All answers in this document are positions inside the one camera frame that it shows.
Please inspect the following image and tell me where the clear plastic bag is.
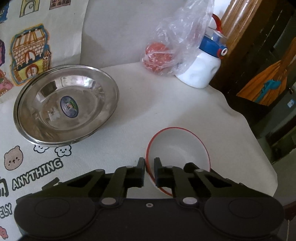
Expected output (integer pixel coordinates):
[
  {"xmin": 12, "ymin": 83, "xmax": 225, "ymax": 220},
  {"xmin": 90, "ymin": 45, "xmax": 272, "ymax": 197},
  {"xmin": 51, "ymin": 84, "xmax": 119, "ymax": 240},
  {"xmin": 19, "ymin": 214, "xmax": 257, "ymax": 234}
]
[{"xmin": 145, "ymin": 1, "xmax": 215, "ymax": 76}]

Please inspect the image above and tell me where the woman orange dress painting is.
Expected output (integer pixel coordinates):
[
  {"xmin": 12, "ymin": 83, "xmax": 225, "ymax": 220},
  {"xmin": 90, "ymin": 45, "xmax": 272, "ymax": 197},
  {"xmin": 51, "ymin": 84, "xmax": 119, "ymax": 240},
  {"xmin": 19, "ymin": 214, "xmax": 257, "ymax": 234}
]
[{"xmin": 236, "ymin": 39, "xmax": 296, "ymax": 106}]

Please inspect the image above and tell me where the wooden door frame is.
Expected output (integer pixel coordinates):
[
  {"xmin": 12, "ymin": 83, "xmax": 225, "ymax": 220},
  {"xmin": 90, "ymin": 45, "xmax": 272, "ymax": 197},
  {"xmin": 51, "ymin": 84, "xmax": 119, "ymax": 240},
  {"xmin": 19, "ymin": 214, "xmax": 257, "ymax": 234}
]
[{"xmin": 210, "ymin": 0, "xmax": 277, "ymax": 92}]

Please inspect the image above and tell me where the red fruit in bag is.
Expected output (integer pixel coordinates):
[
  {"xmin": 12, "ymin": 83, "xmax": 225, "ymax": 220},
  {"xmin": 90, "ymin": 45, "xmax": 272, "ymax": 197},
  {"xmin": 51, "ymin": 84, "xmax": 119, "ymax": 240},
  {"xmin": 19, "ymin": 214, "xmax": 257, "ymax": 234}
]
[{"xmin": 142, "ymin": 42, "xmax": 173, "ymax": 74}]

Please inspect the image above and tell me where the white blue water bottle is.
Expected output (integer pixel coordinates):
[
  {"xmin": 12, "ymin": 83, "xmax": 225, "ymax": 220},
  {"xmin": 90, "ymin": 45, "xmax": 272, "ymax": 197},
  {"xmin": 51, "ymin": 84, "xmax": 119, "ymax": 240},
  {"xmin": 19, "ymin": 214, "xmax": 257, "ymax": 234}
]
[{"xmin": 176, "ymin": 14, "xmax": 228, "ymax": 88}]

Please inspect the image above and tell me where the houses drawing paper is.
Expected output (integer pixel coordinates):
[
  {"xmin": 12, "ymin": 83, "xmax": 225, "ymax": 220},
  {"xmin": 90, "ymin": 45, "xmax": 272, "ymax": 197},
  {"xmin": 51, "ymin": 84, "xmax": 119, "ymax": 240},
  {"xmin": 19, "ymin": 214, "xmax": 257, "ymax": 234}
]
[{"xmin": 1, "ymin": 0, "xmax": 89, "ymax": 103}]

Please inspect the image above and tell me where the grey appliance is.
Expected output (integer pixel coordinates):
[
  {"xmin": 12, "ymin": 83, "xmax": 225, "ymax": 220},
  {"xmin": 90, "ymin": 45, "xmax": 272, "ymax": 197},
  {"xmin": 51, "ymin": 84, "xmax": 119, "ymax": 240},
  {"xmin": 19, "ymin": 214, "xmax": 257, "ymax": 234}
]
[{"xmin": 273, "ymin": 84, "xmax": 295, "ymax": 123}]

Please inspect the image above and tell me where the white printed table mat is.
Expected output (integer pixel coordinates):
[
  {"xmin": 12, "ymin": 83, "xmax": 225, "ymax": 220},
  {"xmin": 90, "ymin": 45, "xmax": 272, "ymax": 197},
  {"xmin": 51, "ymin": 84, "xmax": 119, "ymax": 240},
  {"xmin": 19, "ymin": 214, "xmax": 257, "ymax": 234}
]
[{"xmin": 1, "ymin": 63, "xmax": 278, "ymax": 240}]

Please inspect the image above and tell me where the red-rimmed ceramic bowl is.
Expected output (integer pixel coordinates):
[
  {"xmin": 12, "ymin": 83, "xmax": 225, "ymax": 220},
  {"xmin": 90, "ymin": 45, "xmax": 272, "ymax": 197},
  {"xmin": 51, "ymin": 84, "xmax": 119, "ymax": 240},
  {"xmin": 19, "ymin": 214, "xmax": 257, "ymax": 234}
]
[{"xmin": 145, "ymin": 127, "xmax": 211, "ymax": 184}]

